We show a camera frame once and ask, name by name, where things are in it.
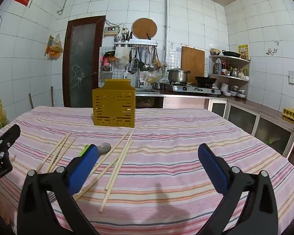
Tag metal cup with knives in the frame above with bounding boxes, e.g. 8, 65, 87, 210
115, 30, 133, 42

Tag steel sink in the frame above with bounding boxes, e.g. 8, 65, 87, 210
135, 88, 161, 95

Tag yellow egg carton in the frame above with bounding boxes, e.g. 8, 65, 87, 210
282, 107, 294, 123

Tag pile of steel dishes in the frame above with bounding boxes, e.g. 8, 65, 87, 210
223, 85, 247, 99

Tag hanging white cloth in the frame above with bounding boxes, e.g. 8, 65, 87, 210
115, 48, 132, 63

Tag yellow wall poster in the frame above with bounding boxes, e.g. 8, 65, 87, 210
238, 44, 249, 61

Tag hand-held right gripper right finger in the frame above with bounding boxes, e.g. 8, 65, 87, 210
197, 143, 279, 235

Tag pink rubber gloves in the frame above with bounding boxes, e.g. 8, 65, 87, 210
100, 51, 116, 66

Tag large oil bottle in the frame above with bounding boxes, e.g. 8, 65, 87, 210
213, 58, 222, 75

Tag hanging plastic bag of oranges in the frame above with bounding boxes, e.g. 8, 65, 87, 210
48, 34, 64, 60

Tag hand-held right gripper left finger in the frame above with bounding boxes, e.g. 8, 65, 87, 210
17, 144, 100, 235

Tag metal ladle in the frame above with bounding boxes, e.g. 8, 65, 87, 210
147, 46, 157, 72

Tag wooden cutting board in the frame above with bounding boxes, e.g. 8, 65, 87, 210
181, 46, 206, 77

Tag hanging striped card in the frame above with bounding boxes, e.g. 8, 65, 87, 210
44, 35, 54, 56

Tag wooden spatula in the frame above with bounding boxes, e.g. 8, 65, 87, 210
155, 47, 162, 68

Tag black wok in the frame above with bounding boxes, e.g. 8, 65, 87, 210
194, 75, 218, 86

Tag black ladle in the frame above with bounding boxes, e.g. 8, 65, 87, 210
137, 46, 145, 71

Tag grey digital display box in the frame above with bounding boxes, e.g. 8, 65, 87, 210
104, 26, 119, 37

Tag round wooden board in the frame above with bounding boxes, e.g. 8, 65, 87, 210
132, 18, 158, 40

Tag steel pot with lid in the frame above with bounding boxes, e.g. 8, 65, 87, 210
167, 67, 191, 84

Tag metal wall pipe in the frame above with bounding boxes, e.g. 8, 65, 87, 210
57, 0, 168, 63

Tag row of condiment bottles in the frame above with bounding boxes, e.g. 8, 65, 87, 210
222, 61, 249, 78

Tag steel gas stove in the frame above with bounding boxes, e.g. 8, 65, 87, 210
171, 83, 222, 96

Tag metal faucet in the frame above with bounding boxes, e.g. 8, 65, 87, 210
130, 57, 141, 89

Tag black pan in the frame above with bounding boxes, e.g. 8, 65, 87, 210
221, 50, 241, 58

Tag yellow perforated utensil holder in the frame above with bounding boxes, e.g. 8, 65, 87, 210
92, 79, 136, 128

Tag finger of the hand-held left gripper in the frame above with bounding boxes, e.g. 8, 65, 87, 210
0, 124, 21, 163

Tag green frog handle metal spoon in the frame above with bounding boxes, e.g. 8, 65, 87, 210
79, 142, 112, 157

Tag white corner shelf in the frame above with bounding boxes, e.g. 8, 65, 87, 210
209, 54, 251, 82

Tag dark wooden frosted glass door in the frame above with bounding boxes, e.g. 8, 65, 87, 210
62, 15, 106, 108

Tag pink striped tablecloth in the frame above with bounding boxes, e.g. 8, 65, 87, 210
0, 106, 294, 235

